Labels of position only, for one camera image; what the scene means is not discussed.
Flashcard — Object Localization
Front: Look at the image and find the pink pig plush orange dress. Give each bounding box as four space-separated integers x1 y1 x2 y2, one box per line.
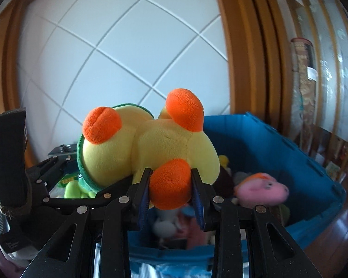
234 173 290 209

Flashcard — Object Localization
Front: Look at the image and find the blue plastic crate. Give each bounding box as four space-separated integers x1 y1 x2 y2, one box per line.
128 111 347 267

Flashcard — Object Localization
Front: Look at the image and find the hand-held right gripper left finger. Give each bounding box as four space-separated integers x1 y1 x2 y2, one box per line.
22 167 154 278

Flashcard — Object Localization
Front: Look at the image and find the white plush toy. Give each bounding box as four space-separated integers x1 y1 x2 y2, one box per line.
152 208 180 239

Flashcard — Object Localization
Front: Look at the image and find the light green frog plush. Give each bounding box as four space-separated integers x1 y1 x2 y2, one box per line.
64 180 96 199

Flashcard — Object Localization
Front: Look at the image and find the dark green gift box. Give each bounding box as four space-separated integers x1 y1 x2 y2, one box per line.
48 143 79 160

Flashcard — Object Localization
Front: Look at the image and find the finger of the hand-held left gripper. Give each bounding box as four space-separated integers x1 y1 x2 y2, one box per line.
32 177 137 212
27 156 82 191

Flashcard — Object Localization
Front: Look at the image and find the green yellow turtle plush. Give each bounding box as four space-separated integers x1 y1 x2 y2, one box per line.
76 88 221 211

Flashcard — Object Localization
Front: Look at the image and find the frosted glass sliding door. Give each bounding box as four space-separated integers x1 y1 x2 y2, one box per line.
278 0 348 180

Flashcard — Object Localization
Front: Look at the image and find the wooden door frame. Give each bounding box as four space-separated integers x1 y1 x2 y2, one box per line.
0 0 38 163
212 0 293 139

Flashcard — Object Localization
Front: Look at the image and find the rolled patterned carpet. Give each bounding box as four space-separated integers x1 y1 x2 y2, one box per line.
290 37 319 157

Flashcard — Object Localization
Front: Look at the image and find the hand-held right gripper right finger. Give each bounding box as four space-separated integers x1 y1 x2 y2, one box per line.
190 168 322 278

